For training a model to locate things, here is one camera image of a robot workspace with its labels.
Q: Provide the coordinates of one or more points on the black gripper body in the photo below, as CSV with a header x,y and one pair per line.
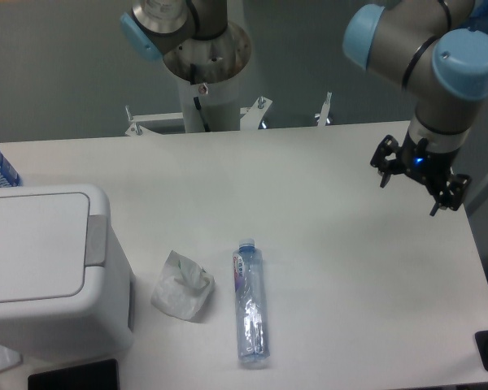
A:
x,y
428,168

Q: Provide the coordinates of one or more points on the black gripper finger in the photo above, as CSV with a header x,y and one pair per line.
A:
x,y
448,190
387,159

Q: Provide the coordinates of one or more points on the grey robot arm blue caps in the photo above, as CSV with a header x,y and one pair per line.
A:
x,y
424,48

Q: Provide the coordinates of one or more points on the second grey robot arm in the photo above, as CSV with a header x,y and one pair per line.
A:
x,y
155,28

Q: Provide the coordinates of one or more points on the grey trash can push button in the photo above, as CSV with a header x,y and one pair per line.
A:
x,y
96,241

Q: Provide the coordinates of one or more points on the white trash can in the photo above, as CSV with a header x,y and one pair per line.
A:
x,y
52,306

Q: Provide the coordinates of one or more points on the clear plastic water bottle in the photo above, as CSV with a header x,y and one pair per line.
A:
x,y
251,308

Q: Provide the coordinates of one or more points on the crumpled white tissue pack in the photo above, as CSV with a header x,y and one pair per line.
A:
x,y
182,288

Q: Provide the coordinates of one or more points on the black tablet device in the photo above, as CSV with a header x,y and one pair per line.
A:
x,y
94,375

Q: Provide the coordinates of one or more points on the white pedestal base frame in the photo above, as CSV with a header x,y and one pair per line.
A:
x,y
199,118

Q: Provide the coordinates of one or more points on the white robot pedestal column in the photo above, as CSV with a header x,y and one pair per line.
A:
x,y
210,70

